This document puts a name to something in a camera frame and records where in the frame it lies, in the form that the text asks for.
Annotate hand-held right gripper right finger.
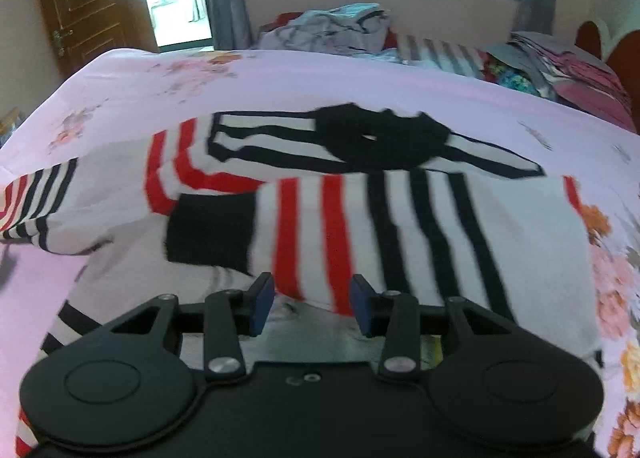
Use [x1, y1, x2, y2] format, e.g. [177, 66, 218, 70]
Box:
[350, 274, 521, 384]

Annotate pink floral bed sheet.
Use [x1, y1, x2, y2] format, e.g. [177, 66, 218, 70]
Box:
[0, 48, 640, 458]

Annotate colourful patterned cloth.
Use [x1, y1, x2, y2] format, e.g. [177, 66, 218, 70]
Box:
[487, 55, 528, 94]

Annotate pink folded clothes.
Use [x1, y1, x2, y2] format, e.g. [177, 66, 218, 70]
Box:
[542, 52, 638, 131]

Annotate metal door handle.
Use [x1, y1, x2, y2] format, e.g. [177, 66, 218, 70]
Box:
[51, 29, 74, 57]

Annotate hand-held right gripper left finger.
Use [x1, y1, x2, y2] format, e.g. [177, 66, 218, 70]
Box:
[106, 272, 276, 384]

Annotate grey white striped cloth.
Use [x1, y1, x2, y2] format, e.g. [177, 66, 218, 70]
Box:
[395, 32, 488, 81]

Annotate pile of grey clothes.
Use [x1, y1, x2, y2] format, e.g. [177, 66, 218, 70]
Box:
[252, 2, 396, 56]

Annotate grey folded garment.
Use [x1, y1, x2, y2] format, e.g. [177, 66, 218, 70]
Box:
[482, 32, 576, 83]

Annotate red black white striped sweater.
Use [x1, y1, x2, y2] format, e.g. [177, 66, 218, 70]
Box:
[0, 105, 606, 458]

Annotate red and white headboard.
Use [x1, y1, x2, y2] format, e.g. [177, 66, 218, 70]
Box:
[575, 20, 640, 133]

